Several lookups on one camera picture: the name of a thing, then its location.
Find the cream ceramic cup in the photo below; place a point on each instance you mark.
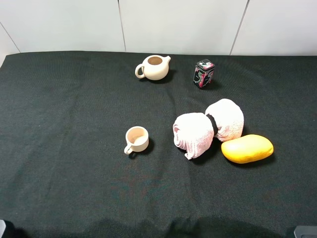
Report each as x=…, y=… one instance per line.
x=137, y=139

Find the cream ceramic teapot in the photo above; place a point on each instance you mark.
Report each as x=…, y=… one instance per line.
x=153, y=67

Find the black floral tin box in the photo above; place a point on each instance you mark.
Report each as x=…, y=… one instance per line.
x=204, y=70

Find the black tablecloth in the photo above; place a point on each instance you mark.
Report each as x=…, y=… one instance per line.
x=64, y=173

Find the grey device right corner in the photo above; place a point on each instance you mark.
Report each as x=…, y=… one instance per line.
x=305, y=232

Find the grey device left corner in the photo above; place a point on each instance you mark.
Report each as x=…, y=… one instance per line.
x=2, y=228

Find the black hair band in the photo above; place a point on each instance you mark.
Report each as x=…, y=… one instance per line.
x=214, y=125

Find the yellow mango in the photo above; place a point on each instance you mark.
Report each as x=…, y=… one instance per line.
x=247, y=149

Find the pink rolled towel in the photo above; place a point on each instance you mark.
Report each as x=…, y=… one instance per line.
x=193, y=132

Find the grey device corner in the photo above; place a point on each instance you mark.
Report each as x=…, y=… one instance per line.
x=2, y=228
x=305, y=232

